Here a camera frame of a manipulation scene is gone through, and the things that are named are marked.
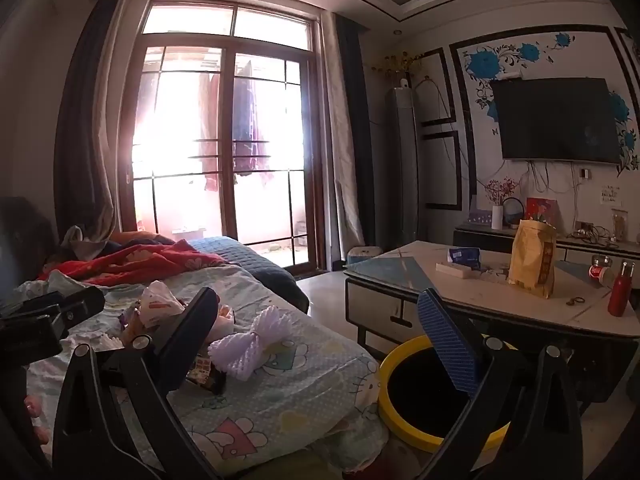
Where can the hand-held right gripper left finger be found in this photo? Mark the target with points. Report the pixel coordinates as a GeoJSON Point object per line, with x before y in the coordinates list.
{"type": "Point", "coordinates": [195, 330]}

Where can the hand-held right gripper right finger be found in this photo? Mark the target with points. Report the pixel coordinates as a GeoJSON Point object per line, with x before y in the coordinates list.
{"type": "Point", "coordinates": [445, 340]}

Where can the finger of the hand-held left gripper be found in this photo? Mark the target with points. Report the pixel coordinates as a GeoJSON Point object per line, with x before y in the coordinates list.
{"type": "Point", "coordinates": [82, 305]}

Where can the yellow rimmed black trash bin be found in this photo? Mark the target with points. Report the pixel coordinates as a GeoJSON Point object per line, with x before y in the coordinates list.
{"type": "Point", "coordinates": [400, 360]}

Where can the cream wrapper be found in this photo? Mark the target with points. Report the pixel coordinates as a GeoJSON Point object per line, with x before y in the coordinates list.
{"type": "Point", "coordinates": [225, 317]}

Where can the white top coffee table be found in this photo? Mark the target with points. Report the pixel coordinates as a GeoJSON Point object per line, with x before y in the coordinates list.
{"type": "Point", "coordinates": [450, 300]}

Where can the white tissue pieces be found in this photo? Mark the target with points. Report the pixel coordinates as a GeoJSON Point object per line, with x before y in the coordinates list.
{"type": "Point", "coordinates": [107, 342]}

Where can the pink white snack bag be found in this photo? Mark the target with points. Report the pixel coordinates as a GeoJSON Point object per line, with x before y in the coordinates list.
{"type": "Point", "coordinates": [157, 302]}

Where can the white foam fruit net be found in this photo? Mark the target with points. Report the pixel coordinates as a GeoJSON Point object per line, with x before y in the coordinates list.
{"type": "Point", "coordinates": [250, 342]}

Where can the grey cloth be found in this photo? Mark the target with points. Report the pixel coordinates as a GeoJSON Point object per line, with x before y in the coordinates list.
{"type": "Point", "coordinates": [82, 245]}

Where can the red floral blanket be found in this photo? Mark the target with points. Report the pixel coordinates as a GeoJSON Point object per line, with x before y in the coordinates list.
{"type": "Point", "coordinates": [140, 262]}

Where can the blue tissue pack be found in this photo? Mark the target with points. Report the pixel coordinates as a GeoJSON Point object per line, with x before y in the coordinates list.
{"type": "Point", "coordinates": [464, 256]}

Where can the dark grey cushion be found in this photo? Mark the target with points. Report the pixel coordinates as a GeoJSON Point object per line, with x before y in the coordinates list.
{"type": "Point", "coordinates": [25, 240]}

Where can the blue quilted cover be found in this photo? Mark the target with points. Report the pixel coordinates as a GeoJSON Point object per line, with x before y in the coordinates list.
{"type": "Point", "coordinates": [250, 260]}

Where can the black white tv cabinet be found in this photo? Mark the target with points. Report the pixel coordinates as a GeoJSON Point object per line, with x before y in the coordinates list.
{"type": "Point", "coordinates": [485, 240]}

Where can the cartoon print bed sheet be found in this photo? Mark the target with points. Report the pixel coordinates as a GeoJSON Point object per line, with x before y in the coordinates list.
{"type": "Point", "coordinates": [280, 400]}

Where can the yellow paper bag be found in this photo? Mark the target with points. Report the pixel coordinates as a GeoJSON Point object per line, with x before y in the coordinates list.
{"type": "Point", "coordinates": [532, 265]}

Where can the small blue white stool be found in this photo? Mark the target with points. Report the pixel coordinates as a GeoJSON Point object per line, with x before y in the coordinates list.
{"type": "Point", "coordinates": [364, 255]}

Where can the purple card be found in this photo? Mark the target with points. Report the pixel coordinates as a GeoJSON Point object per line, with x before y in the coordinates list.
{"type": "Point", "coordinates": [480, 216]}

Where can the white vase with pink flowers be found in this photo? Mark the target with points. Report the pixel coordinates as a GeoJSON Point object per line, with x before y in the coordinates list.
{"type": "Point", "coordinates": [496, 215]}

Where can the round black ornament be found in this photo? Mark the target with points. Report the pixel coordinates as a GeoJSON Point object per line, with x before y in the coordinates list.
{"type": "Point", "coordinates": [512, 217]}

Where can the yellow green cloth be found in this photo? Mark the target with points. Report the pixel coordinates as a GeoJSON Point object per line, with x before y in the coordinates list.
{"type": "Point", "coordinates": [360, 460]}

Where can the brown framed glass door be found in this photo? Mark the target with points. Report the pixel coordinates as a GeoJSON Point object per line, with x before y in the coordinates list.
{"type": "Point", "coordinates": [225, 170]}

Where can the red picture card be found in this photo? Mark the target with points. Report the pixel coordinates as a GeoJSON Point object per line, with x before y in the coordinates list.
{"type": "Point", "coordinates": [542, 207]}

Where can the red labelled white jar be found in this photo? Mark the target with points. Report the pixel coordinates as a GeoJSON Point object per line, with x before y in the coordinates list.
{"type": "Point", "coordinates": [599, 274]}

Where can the beige and navy curtain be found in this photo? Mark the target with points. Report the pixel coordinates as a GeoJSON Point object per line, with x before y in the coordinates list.
{"type": "Point", "coordinates": [350, 135]}
{"type": "Point", "coordinates": [85, 135]}

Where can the glass ashtray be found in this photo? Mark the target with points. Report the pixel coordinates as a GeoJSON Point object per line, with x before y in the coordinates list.
{"type": "Point", "coordinates": [602, 260]}

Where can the red bottle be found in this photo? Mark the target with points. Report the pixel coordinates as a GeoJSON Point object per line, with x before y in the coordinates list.
{"type": "Point", "coordinates": [620, 295]}

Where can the grey standing air conditioner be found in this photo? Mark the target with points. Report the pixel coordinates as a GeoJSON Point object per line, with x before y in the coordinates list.
{"type": "Point", "coordinates": [401, 160]}

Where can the yellowish clear box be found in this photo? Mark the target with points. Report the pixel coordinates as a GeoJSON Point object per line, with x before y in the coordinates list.
{"type": "Point", "coordinates": [620, 225]}

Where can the hanging clothes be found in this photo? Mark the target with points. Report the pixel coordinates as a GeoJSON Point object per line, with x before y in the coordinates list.
{"type": "Point", "coordinates": [247, 125]}

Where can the yellow artificial flowers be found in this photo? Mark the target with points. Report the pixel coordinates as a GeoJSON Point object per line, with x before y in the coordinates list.
{"type": "Point", "coordinates": [397, 62]}

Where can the white wall note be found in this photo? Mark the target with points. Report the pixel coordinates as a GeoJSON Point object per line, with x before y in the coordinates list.
{"type": "Point", "coordinates": [610, 194]}

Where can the black wall television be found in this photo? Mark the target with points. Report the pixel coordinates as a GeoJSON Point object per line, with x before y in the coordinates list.
{"type": "Point", "coordinates": [555, 120]}

